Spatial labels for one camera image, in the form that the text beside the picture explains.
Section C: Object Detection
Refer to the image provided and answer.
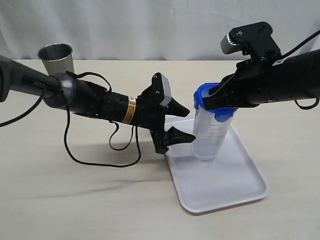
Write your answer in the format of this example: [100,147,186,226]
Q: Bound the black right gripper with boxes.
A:
[202,21,281,110]

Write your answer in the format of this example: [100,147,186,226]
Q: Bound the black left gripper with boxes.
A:
[137,72,196,154]

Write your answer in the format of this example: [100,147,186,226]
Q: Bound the blue snap-lock container lid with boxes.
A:
[193,82,238,123]

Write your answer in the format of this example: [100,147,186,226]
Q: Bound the clear tall plastic container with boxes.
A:
[192,107,235,161]

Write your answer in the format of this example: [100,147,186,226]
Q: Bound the stainless steel cup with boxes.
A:
[37,43,75,75]

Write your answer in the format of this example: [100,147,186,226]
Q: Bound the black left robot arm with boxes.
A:
[0,56,195,154]

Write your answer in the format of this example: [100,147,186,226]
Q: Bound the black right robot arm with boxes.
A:
[201,21,320,110]

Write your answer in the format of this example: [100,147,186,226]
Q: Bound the white rectangular plastic tray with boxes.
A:
[164,125,269,214]

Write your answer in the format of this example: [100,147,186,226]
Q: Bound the white backdrop curtain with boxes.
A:
[0,0,320,61]

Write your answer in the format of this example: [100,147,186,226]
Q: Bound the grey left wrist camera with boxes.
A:
[159,73,172,107]

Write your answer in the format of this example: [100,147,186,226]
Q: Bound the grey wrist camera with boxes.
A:
[159,73,172,107]
[220,31,248,56]

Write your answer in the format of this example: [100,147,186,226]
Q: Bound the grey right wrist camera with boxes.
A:
[220,31,248,56]

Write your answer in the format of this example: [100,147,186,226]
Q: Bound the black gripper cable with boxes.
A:
[0,71,142,167]

